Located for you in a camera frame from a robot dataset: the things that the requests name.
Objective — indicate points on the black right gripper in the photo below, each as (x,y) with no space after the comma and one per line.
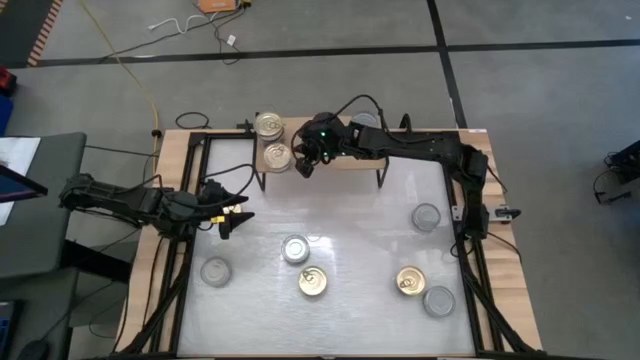
(330,147)

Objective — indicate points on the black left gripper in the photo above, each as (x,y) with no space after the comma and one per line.
(207,217)

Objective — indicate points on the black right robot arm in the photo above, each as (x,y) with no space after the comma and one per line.
(420,147)

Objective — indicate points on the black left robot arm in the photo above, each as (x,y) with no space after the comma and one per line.
(125,202)

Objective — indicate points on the wooden shelf black metal legs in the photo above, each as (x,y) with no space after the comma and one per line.
(350,165)

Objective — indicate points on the white power adapter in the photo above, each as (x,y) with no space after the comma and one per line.
(230,40)

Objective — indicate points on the orange box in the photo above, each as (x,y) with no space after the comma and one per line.
(217,5)

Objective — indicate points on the dark grey desk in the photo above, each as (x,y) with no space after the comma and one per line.
(45,310)

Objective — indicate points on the dark monitor blue screen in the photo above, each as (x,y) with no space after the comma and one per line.
(15,187)

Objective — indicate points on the white paper sheet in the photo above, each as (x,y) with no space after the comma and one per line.
(20,150)

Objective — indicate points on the black computer mouse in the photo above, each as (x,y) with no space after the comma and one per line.
(32,351)

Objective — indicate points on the blue object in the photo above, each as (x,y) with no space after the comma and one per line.
(4,115)

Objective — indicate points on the red object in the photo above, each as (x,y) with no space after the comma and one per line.
(6,80)

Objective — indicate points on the dark mat striped edge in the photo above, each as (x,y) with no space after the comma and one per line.
(20,30)

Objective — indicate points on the black floor device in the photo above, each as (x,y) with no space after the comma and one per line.
(627,162)

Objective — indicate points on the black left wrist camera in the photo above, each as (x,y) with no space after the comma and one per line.
(214,189)

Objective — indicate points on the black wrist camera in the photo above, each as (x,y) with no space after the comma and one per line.
(214,189)
(327,125)

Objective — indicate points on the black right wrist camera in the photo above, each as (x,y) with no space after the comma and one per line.
(327,125)

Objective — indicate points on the black metal table frame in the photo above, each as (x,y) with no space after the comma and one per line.
(225,135)

